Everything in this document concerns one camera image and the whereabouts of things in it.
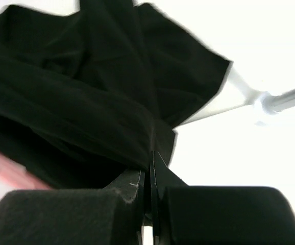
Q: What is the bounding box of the white clothes rack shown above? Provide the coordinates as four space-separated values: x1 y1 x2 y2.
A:
182 65 295 125

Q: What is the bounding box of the black shirt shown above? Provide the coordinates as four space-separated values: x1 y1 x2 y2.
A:
0 1 231 188

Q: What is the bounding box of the pink wire hanger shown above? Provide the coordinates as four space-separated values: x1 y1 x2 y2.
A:
0 154 50 189

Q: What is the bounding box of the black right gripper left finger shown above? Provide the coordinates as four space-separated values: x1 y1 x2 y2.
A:
0 170 145 244

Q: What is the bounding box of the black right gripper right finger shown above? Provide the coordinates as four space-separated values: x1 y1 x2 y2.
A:
150 152 295 244

